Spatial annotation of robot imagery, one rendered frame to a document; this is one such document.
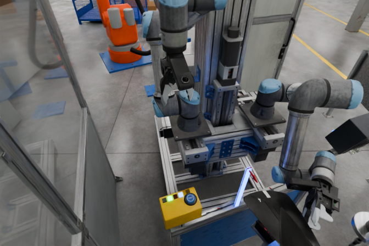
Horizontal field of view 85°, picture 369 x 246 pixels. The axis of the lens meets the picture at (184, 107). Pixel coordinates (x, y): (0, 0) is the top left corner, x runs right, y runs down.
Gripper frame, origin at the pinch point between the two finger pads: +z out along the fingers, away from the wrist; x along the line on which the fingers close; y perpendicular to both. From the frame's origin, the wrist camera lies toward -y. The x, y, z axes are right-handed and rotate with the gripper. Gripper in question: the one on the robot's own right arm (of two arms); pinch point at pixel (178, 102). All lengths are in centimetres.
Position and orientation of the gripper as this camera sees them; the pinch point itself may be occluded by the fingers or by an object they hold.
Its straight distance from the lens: 70.0
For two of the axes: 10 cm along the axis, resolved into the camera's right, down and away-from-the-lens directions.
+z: 0.0, 7.8, 6.3
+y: -3.3, -6.0, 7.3
